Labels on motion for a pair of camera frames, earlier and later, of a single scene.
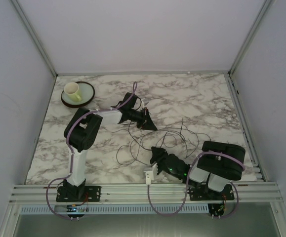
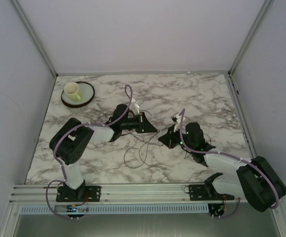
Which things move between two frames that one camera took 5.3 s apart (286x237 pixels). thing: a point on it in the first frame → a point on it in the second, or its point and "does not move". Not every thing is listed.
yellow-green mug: [71, 89] does not move
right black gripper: [158, 154] → [168, 138]
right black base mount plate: [198, 193] does not move
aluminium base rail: [266, 193] does not move
